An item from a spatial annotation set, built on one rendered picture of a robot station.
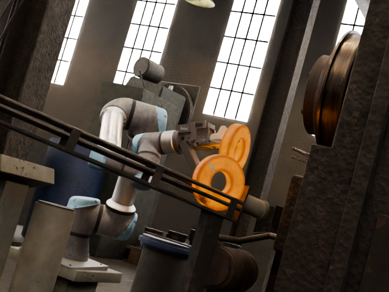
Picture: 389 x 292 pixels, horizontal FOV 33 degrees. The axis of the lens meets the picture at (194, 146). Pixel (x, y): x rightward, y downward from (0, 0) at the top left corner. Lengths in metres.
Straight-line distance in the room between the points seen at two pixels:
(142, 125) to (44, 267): 0.73
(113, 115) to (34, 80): 2.69
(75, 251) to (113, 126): 0.54
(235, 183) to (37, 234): 0.57
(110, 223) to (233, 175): 0.79
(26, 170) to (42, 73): 3.09
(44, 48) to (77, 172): 1.15
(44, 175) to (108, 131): 0.29
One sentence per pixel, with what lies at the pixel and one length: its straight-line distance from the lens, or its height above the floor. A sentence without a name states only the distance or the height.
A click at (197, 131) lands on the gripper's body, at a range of 2.07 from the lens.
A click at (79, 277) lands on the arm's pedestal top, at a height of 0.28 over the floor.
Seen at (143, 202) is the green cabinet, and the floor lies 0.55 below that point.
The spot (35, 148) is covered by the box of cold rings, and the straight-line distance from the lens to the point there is 5.48.
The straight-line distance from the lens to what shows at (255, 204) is 1.91.
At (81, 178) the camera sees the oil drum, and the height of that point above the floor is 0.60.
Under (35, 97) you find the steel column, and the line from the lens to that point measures 5.02.
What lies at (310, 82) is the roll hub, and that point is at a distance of 2.24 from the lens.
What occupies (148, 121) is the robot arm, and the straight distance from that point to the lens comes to 2.41.
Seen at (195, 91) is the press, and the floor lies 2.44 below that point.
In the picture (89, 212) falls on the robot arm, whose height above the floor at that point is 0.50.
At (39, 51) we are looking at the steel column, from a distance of 4.99.
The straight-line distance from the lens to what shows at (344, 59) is 2.15.
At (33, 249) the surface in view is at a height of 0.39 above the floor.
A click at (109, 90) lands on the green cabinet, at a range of 5.95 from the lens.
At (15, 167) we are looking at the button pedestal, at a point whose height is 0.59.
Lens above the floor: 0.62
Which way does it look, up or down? 5 degrees up
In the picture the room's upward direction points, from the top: 16 degrees clockwise
